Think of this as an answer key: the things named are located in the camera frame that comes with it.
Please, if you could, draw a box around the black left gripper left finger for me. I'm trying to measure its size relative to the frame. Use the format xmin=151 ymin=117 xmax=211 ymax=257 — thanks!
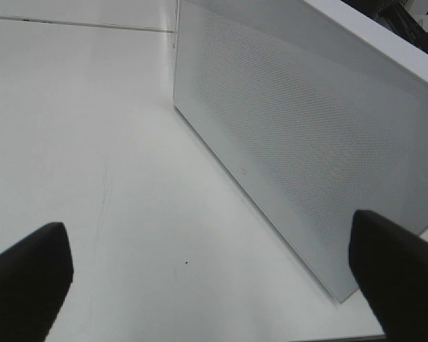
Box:
xmin=0 ymin=222 xmax=73 ymax=341

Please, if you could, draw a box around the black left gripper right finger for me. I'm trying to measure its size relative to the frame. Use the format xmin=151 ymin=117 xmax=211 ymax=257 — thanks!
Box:
xmin=348 ymin=209 xmax=428 ymax=341

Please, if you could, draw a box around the white microwave door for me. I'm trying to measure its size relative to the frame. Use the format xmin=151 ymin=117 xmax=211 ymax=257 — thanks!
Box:
xmin=173 ymin=1 xmax=428 ymax=301

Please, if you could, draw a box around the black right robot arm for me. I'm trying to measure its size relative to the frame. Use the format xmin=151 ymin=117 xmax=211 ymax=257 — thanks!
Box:
xmin=345 ymin=1 xmax=428 ymax=55

